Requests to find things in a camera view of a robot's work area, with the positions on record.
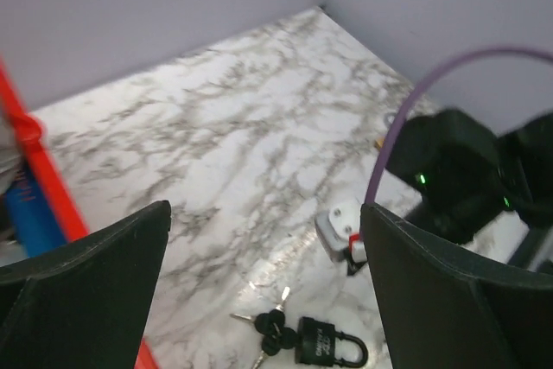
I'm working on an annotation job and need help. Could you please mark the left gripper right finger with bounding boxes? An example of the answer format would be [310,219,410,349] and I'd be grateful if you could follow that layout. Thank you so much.
[360,204,552,369]

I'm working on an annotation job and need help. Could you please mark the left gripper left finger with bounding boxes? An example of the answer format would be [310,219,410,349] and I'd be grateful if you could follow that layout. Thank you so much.
[1,200,171,369]

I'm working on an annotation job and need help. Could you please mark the black padlock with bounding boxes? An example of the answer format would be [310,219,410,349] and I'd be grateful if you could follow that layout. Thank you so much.
[295,316,369,368]

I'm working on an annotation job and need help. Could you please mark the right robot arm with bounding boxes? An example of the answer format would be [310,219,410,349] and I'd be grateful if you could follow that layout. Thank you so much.
[386,109,552,274]

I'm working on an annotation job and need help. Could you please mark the black key bunch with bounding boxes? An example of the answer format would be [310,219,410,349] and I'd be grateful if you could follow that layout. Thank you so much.
[230,286,298,369]

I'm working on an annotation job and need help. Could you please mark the red plastic basket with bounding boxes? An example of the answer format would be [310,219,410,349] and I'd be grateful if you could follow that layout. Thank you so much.
[1,76,156,368]

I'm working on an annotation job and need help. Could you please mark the open brass padlock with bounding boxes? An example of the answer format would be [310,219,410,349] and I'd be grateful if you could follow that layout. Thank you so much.
[374,112,397,151]

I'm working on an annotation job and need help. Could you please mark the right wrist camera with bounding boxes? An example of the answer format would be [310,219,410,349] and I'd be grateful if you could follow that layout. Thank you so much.
[315,198,367,277]

